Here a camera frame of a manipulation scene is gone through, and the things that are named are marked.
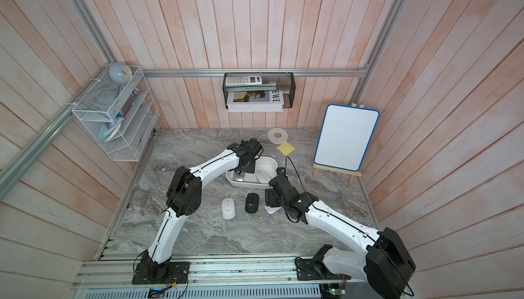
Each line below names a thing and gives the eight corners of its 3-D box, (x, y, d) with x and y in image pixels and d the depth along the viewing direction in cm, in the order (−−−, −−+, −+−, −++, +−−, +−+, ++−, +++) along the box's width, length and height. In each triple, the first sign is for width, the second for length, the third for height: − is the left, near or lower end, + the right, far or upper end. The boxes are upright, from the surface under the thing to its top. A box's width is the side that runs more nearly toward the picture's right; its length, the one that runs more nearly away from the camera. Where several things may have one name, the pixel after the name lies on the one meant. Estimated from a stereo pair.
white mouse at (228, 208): (220, 219, 88) (219, 216, 86) (222, 201, 94) (221, 198, 91) (235, 219, 88) (234, 216, 86) (236, 201, 94) (236, 198, 91)
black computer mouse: (245, 213, 89) (245, 211, 88) (246, 194, 95) (245, 192, 93) (258, 213, 89) (258, 211, 88) (258, 194, 95) (258, 192, 93)
